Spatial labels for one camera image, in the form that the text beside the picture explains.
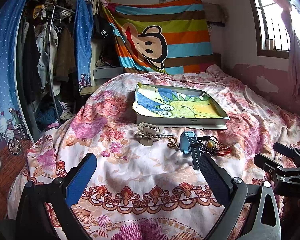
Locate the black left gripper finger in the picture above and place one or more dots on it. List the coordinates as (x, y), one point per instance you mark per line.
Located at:
(273, 168)
(291, 153)

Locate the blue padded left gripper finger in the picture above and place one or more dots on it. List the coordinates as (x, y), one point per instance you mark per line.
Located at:
(262, 220)
(33, 218)

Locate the light blue smart watch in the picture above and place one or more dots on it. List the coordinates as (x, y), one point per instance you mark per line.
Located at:
(190, 145)

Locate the beige hair claw clip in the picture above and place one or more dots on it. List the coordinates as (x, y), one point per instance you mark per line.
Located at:
(148, 133)

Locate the black hair tie yellow bead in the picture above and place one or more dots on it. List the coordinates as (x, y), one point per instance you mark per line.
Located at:
(211, 141)

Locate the silver hair clip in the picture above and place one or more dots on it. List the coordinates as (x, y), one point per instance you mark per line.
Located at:
(162, 136)

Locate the blue dotted wardrobe curtain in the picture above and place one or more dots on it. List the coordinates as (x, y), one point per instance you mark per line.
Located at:
(14, 133)

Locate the floral pink bed quilt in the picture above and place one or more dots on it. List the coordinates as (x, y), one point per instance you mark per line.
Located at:
(140, 192)

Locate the pink window curtain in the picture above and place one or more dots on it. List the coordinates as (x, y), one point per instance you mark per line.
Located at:
(294, 48)

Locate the hanging clothes on rack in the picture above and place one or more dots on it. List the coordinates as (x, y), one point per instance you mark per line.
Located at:
(44, 61)

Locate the coloured dinosaur drawing paper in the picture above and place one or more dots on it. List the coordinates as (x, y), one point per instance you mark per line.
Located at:
(158, 101)

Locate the window with bars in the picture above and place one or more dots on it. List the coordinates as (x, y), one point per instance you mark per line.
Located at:
(271, 18)

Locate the grey tray box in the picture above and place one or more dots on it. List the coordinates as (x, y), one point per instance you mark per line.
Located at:
(180, 121)

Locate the grey shelf board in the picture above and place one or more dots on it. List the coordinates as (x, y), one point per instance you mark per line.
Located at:
(106, 72)

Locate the striped monkey blanket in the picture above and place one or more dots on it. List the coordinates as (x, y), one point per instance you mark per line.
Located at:
(170, 38)

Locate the blue dotted hanging curtain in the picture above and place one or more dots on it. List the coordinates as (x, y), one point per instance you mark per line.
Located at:
(83, 30)

